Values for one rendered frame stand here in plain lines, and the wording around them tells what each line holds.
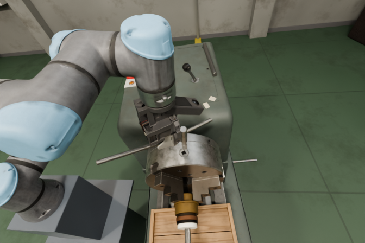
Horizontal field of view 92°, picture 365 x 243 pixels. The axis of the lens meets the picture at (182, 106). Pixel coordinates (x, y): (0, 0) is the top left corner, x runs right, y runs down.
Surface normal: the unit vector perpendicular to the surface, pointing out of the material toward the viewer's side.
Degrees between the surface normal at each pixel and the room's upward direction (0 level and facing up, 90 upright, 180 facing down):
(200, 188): 9
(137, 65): 85
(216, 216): 0
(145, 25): 6
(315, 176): 0
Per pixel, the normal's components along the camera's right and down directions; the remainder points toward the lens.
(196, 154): 0.27, -0.65
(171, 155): -0.27, -0.63
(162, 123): -0.02, -0.66
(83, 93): 0.94, -0.14
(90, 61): 0.76, -0.35
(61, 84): 0.53, -0.51
